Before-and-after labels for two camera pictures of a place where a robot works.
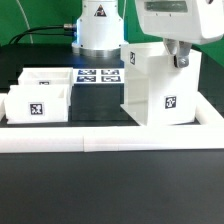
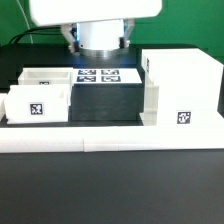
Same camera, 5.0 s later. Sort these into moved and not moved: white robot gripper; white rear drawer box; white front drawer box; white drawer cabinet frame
Moved: white drawer cabinet frame; white robot gripper
Not moved: white rear drawer box; white front drawer box
